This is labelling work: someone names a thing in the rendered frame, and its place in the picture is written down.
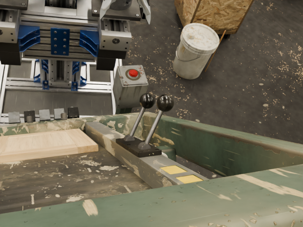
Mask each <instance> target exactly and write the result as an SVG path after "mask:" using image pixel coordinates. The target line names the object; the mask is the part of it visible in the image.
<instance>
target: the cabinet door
mask: <svg viewBox="0 0 303 227"><path fill-rule="evenodd" d="M95 151H98V144H97V143H95V142H94V141H93V140H92V139H91V138H90V137H88V136H87V135H86V134H85V133H84V132H83V131H81V130H80V129H79V128H78V129H69V130H60V131H50V132H38V133H29V134H19V135H10V136H0V163H6V162H14V161H22V160H29V159H39V158H47V157H55V156H62V155H69V154H80V153H87V152H95Z"/></svg>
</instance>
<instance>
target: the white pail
mask: <svg viewBox="0 0 303 227"><path fill-rule="evenodd" d="M225 32H226V30H225V31H224V33H223V35H222V37H221V39H220V40H219V37H218V35H217V33H216V32H215V31H214V30H213V29H211V28H210V27H208V26H206V25H204V24H200V23H191V24H188V25H186V26H185V27H184V28H183V30H182V32H181V36H180V40H181V41H180V44H179V46H178V49H177V50H176V57H175V59H174V63H173V69H174V71H175V72H176V74H177V75H179V76H180V77H182V78H184V79H189V80H191V79H195V78H197V77H199V75H200V74H201V72H202V70H203V69H204V67H205V65H206V63H207V62H208V60H209V58H210V56H211V54H212V53H213V55H212V57H211V59H210V61H209V64H210V62H211V60H212V58H213V56H214V54H215V52H216V50H217V48H218V46H219V44H220V42H221V40H222V38H223V36H224V34H225ZM209 64H208V66H209ZM208 66H207V68H208ZM207 68H206V70H207ZM206 70H205V71H206Z"/></svg>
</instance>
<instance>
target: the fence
mask: <svg viewBox="0 0 303 227"><path fill-rule="evenodd" d="M85 129H86V133H87V134H88V135H89V136H90V137H92V138H93V139H94V140H95V141H97V142H98V143H99V144H100V145H101V146H103V147H104V148H105V149H106V150H107V151H109V152H110V153H111V154H112V155H114V156H115V157H116V158H117V159H118V160H119V161H120V162H122V163H123V164H124V165H125V166H127V167H128V168H129V169H130V170H131V171H133V172H134V173H135V174H136V175H138V176H139V177H140V178H141V179H142V180H143V181H145V182H146V183H147V184H148V185H149V186H151V187H152V188H153V189H155V188H161V187H166V186H174V185H179V184H184V183H183V182H181V181H180V180H178V179H177V177H184V176H190V175H194V176H196V177H198V178H199V179H201V180H203V181H204V180H209V179H208V178H206V177H204V176H202V175H200V174H198V173H196V172H194V171H192V170H190V169H188V168H187V167H185V166H183V165H181V164H179V163H177V162H175V161H173V160H171V159H169V158H167V157H165V156H163V155H155V156H148V157H142V158H139V157H137V156H135V155H134V154H132V153H131V152H129V151H128V150H126V149H125V148H123V147H122V146H120V145H119V144H117V143H116V139H119V138H124V137H125V135H123V134H121V133H119V132H117V131H115V130H113V129H111V128H109V127H107V126H105V125H103V124H102V123H100V122H87V123H85ZM169 166H177V167H179V168H181V169H183V170H184V171H186V172H183V173H175V174H169V173H167V172H166V171H164V170H162V169H161V168H162V167H169Z"/></svg>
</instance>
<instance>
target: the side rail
mask: <svg viewBox="0 0 303 227"><path fill-rule="evenodd" d="M156 116H157V114H156V113H154V114H145V115H143V119H144V135H145V140H146V138H147V135H148V133H149V131H150V129H151V127H152V125H153V123H154V120H155V118H156ZM150 143H152V144H154V145H156V146H164V145H168V146H171V147H173V148H175V150H176V155H177V156H179V157H181V158H183V159H186V160H188V161H190V162H192V163H194V164H196V165H198V166H201V167H203V168H205V169H207V170H209V171H211V172H213V173H216V174H218V175H220V176H222V177H228V176H234V175H239V174H245V173H252V172H258V171H264V170H269V169H275V168H283V167H288V166H294V165H300V164H303V144H299V143H294V142H290V141H284V140H279V139H275V138H270V137H266V136H260V135H256V134H251V133H247V132H241V131H237V130H232V129H228V128H223V127H217V126H213V125H208V124H204V123H198V122H194V121H189V120H185V119H180V118H174V117H170V116H165V115H162V117H161V118H160V121H159V123H158V125H157V127H156V129H155V132H154V134H153V136H152V138H151V141H150Z"/></svg>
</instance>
